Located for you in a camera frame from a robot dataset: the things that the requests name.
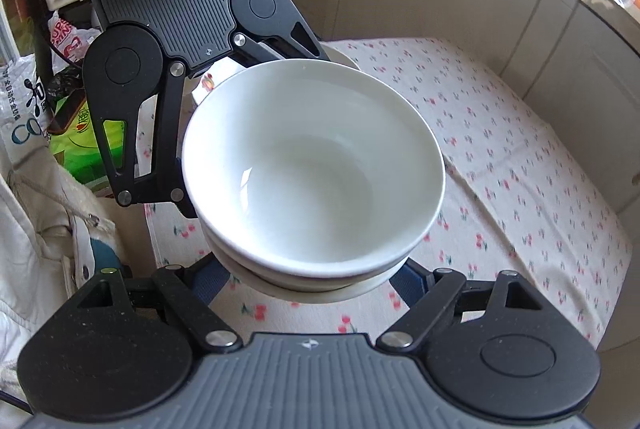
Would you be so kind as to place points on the green printed bag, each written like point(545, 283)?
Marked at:
point(75, 149)

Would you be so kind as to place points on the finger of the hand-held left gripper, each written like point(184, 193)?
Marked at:
point(167, 159)
point(265, 49)

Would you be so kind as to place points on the cherry print tablecloth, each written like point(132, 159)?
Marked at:
point(500, 159)

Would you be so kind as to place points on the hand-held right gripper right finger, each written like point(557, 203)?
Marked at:
point(410, 284)

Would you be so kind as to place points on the oval white plate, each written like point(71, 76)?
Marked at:
point(202, 93)

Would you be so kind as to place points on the red white plastic bag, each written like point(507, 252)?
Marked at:
point(70, 39)

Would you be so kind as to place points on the white jacket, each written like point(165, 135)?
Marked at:
point(45, 284)

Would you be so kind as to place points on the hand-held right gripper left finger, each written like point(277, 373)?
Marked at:
point(210, 281)

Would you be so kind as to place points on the white printed sack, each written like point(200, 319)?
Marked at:
point(22, 109)

